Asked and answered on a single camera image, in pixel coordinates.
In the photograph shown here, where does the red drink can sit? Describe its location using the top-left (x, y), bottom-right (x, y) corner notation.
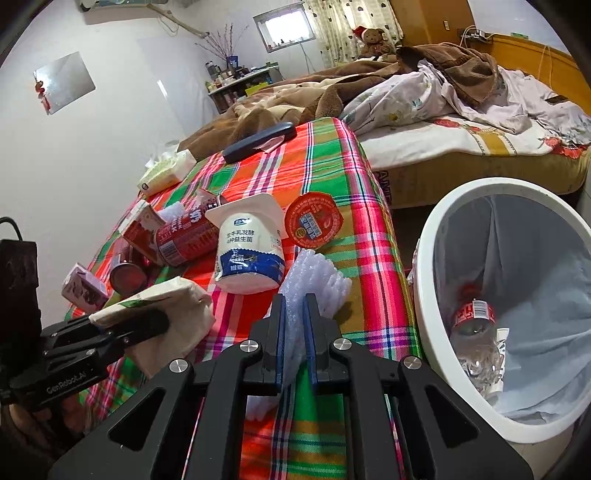
top-left (156, 187), bottom-right (227, 268)

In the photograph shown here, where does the wooden wardrobe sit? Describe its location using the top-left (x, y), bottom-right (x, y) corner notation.
top-left (390, 0), bottom-right (476, 47)

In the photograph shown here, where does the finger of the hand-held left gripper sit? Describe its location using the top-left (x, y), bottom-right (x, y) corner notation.
top-left (41, 316), bottom-right (100, 342)
top-left (88, 308), bottom-right (170, 358)

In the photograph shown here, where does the dark blue case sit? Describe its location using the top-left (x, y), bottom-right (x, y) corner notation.
top-left (223, 121), bottom-right (296, 164)

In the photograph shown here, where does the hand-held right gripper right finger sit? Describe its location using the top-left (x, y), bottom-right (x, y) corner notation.
top-left (304, 298), bottom-right (533, 480)

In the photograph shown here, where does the red and white carton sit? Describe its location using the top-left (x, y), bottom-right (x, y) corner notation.
top-left (121, 199), bottom-right (172, 266)

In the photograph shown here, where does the clear bottle red label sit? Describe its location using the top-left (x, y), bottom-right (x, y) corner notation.
top-left (450, 284), bottom-right (509, 398)

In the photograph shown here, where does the red-lidded plastic cup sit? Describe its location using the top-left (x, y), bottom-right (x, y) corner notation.
top-left (284, 190), bottom-right (348, 250)

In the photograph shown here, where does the silver wall sheet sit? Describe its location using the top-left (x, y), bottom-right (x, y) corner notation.
top-left (33, 52), bottom-right (96, 115)

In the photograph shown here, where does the white yogurt cup blue label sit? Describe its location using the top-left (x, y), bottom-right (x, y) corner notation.
top-left (204, 193), bottom-right (286, 295)

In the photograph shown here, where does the soft tissue pack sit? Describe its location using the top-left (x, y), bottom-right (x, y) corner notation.
top-left (137, 150), bottom-right (197, 198)

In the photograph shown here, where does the brown blanket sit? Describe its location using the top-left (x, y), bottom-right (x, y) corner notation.
top-left (178, 42), bottom-right (502, 162)

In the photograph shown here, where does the plaid tablecloth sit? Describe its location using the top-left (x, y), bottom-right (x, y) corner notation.
top-left (65, 117), bottom-right (423, 480)

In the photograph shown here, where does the cluttered shelf table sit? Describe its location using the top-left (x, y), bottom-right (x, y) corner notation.
top-left (205, 65), bottom-right (284, 114)

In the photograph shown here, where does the dark red can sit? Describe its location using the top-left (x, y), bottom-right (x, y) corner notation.
top-left (109, 249), bottom-right (151, 298)

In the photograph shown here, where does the air conditioner pipe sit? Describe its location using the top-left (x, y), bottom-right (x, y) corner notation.
top-left (148, 4), bottom-right (208, 38)

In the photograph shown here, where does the white round waste bin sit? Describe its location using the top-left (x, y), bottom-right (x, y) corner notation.
top-left (409, 178), bottom-right (591, 446)

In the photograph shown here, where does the cream paper packet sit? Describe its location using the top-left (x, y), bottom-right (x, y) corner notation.
top-left (89, 276), bottom-right (217, 377)

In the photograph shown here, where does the patterned curtain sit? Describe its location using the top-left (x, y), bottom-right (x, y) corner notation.
top-left (305, 0), bottom-right (404, 68)

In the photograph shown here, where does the pale blue bin liner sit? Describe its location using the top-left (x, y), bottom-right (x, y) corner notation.
top-left (443, 194), bottom-right (591, 421)

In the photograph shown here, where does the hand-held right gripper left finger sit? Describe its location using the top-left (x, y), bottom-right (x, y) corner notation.
top-left (48, 293), bottom-right (287, 480)

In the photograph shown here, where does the brown teddy bear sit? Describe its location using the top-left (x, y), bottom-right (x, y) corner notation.
top-left (352, 25), bottom-right (398, 60)

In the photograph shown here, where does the small window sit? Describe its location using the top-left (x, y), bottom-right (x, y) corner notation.
top-left (253, 7), bottom-right (317, 51)

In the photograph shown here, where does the white foam net sleeve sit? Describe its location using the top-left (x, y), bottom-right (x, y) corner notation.
top-left (247, 249), bottom-right (352, 421)

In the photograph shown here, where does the red hanging ornament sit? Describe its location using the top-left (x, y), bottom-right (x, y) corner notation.
top-left (34, 79), bottom-right (51, 114)

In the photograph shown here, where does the small purple carton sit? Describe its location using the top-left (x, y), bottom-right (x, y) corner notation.
top-left (61, 263), bottom-right (110, 311)

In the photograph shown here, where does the wall air conditioner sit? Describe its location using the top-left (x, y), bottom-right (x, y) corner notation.
top-left (76, 0), bottom-right (195, 12)

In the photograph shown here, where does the bed with printed sheet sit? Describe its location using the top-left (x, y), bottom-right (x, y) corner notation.
top-left (358, 115), bottom-right (591, 208)

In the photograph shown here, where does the vase of dry branches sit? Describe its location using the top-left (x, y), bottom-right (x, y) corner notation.
top-left (196, 23), bottom-right (243, 70)

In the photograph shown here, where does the wooden headboard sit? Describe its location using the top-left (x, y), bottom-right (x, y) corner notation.
top-left (489, 33), bottom-right (585, 93)

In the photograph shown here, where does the white floral quilt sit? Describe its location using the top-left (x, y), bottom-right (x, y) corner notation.
top-left (342, 62), bottom-right (591, 144)

